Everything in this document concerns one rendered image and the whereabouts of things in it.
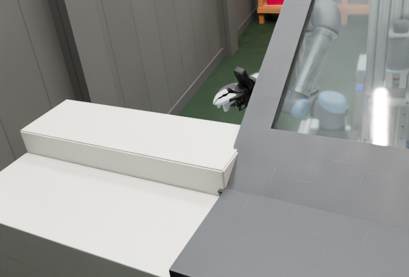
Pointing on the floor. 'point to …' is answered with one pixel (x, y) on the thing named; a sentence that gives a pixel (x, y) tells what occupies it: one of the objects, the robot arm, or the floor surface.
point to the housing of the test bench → (176, 230)
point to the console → (137, 143)
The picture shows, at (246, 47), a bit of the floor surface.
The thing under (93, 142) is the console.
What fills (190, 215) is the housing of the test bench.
